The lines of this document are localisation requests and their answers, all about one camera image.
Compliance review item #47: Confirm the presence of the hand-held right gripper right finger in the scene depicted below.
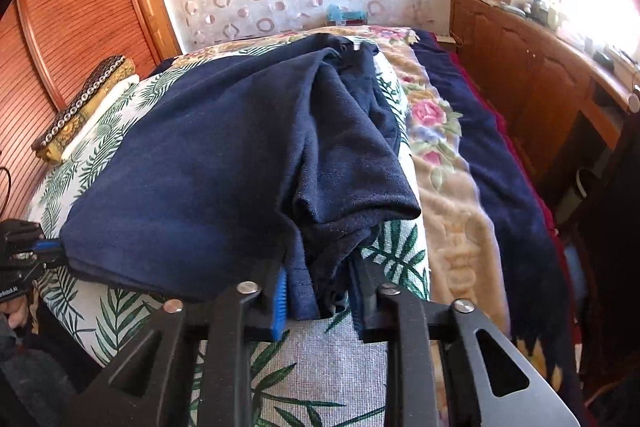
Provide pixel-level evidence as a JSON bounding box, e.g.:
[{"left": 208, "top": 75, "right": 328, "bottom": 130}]
[{"left": 350, "top": 257, "right": 583, "bottom": 427}]

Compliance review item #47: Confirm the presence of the person's left hand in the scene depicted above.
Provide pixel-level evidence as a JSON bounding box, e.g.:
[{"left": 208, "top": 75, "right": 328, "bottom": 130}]
[{"left": 0, "top": 297, "right": 32, "bottom": 334}]

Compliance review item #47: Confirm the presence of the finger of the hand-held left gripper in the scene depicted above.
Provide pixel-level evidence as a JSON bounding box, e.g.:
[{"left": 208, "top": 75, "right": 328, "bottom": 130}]
[
  {"left": 0, "top": 218, "right": 62, "bottom": 254},
  {"left": 0, "top": 252, "right": 70, "bottom": 275}
]

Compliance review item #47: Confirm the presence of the navy blanket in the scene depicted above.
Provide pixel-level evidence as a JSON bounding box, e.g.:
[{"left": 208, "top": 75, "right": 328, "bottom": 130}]
[{"left": 410, "top": 29, "right": 586, "bottom": 427}]

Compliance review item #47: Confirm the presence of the wooden slatted wardrobe door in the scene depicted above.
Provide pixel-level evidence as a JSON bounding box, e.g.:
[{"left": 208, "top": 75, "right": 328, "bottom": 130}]
[{"left": 0, "top": 0, "right": 181, "bottom": 228}]

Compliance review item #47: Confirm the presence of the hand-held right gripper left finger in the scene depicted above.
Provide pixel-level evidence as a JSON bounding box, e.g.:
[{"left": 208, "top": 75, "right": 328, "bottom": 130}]
[{"left": 65, "top": 267, "right": 289, "bottom": 427}]

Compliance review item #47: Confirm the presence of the palm leaf print sheet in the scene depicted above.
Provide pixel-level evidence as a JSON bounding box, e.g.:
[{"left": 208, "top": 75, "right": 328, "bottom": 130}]
[{"left": 27, "top": 42, "right": 431, "bottom": 427}]

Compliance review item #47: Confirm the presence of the black cable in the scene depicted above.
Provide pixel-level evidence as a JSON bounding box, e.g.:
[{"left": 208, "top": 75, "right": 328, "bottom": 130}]
[{"left": 0, "top": 166, "right": 13, "bottom": 220}]

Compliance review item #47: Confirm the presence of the wooden cabinet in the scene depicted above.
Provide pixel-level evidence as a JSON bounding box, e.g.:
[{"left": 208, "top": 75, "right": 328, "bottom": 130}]
[{"left": 447, "top": 0, "right": 640, "bottom": 218}]

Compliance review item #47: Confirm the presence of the dark grey cloth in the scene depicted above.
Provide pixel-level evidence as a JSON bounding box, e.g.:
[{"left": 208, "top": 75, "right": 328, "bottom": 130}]
[{"left": 0, "top": 302, "right": 108, "bottom": 427}]

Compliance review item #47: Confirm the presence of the floral blanket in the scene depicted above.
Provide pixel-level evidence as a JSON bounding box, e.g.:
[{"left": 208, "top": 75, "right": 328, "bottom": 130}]
[{"left": 182, "top": 24, "right": 566, "bottom": 427}]

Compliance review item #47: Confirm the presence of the blue tissue pack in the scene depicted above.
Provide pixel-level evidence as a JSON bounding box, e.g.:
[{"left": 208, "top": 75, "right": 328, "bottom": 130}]
[{"left": 326, "top": 4, "right": 368, "bottom": 26}]

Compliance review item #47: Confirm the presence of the navy t-shirt with orange print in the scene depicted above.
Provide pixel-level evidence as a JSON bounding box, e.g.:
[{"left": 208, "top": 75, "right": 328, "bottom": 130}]
[{"left": 60, "top": 34, "right": 423, "bottom": 323}]

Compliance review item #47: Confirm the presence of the navy patterned folded quilt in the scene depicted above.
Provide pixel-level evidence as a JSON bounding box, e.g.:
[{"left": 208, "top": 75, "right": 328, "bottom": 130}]
[{"left": 31, "top": 54, "right": 130, "bottom": 152}]

